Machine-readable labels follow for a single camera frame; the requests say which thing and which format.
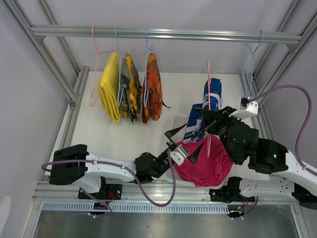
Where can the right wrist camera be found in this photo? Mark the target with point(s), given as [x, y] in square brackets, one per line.
[247, 109]

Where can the blue hanger with orange trousers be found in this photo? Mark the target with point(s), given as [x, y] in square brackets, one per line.
[149, 49]

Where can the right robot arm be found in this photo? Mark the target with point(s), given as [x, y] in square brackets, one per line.
[265, 156]

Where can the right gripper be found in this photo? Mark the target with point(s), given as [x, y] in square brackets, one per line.
[211, 117]

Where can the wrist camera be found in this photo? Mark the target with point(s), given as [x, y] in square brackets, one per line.
[247, 109]
[179, 155]

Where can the aluminium hanging rail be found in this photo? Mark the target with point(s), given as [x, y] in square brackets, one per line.
[167, 34]

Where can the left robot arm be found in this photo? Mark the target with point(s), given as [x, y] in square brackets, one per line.
[75, 165]

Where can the pink trousers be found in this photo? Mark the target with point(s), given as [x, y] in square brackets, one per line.
[211, 168]

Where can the right aluminium frame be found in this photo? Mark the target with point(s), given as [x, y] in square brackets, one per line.
[278, 59]

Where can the white plastic basket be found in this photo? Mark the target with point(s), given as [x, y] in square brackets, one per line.
[178, 121]

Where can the pink wire hanger far left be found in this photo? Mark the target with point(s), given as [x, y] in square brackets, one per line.
[98, 53]

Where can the white slotted cable duct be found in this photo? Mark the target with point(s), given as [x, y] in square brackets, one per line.
[137, 207]

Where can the blue hanger with camo trousers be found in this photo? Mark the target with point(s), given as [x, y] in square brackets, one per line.
[120, 54]

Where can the left aluminium frame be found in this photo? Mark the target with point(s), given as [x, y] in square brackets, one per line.
[73, 94]

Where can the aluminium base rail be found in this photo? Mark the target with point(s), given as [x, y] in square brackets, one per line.
[159, 191]

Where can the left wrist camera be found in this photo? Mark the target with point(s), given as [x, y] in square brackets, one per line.
[179, 155]

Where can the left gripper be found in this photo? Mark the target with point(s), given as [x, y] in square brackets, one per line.
[170, 133]

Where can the grey yellow camouflage trousers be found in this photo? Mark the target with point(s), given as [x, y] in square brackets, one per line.
[131, 90]

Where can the aluminium frame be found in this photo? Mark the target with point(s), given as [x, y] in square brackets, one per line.
[73, 94]
[278, 59]

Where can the orange brown camouflage trousers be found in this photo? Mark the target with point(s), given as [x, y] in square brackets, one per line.
[155, 98]

